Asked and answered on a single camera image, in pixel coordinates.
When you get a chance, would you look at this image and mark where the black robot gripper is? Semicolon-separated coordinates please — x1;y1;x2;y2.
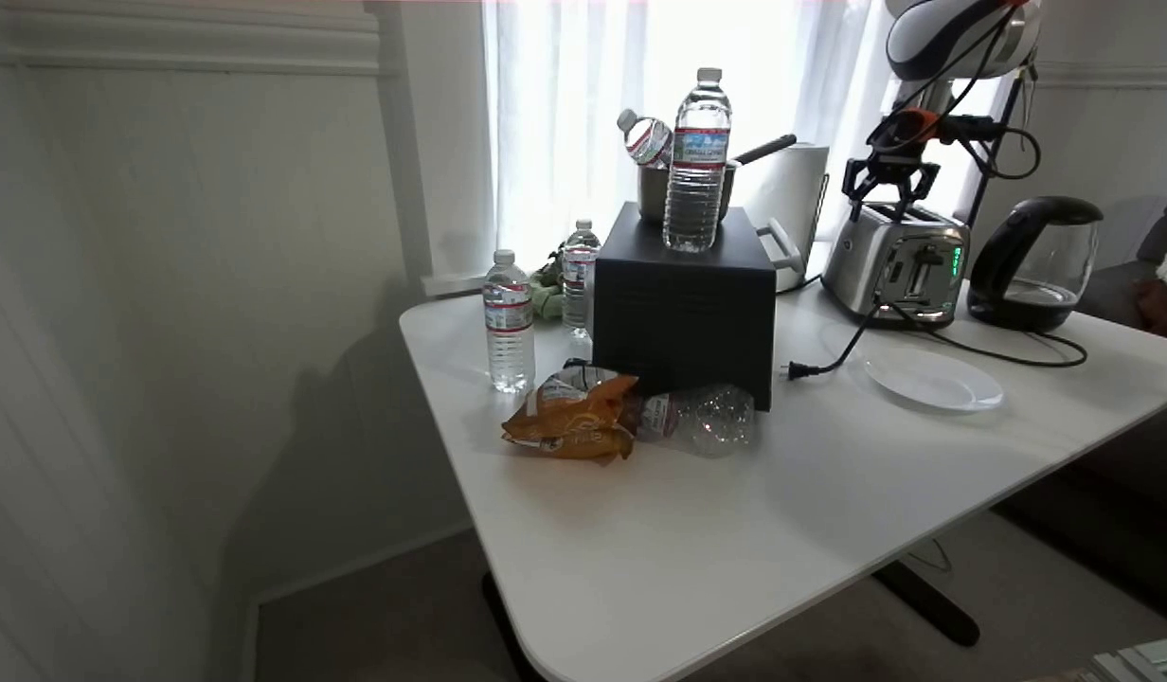
838;108;963;208

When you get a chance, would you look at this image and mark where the silver two-slot toaster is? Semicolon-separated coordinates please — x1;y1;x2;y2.
817;195;972;335

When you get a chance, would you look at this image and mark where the black toaster oven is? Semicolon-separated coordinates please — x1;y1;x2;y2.
591;199;783;416

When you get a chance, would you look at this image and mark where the white cylindrical appliance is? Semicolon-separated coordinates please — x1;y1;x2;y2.
744;139;835;281

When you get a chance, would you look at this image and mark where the black glass electric kettle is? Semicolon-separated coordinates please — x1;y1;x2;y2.
963;195;1105;336

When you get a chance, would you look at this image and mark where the tall clear water bottle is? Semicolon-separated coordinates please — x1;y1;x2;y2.
659;64;737;261

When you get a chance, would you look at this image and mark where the white round plate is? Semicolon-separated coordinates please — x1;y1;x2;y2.
860;350;1009;420

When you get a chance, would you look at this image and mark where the water bottle lying in pot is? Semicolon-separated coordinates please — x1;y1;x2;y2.
611;108;678;176

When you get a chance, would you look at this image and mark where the dark sofa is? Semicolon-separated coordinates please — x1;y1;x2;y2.
1078;176;1167;350

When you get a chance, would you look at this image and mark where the crumpled clear plastic container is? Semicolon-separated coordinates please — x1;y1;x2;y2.
635;378;766;463

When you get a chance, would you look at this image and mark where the white sheer curtain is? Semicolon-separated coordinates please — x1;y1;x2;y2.
477;0;1029;276

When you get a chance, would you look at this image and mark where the clear water bottle red label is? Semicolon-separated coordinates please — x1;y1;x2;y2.
477;248;541;398
558;215;605;363

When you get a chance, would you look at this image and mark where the green toy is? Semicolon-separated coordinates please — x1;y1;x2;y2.
525;254;572;325

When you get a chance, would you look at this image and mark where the orange chip bag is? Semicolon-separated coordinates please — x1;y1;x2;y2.
496;369;645;471

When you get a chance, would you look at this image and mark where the black table base foot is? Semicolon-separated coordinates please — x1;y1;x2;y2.
867;557;984;652

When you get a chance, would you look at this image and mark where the black toaster power cable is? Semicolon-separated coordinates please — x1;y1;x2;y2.
783;291;1093;388

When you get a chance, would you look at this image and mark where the metal pot with black handle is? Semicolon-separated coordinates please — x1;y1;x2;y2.
634;130;804;230

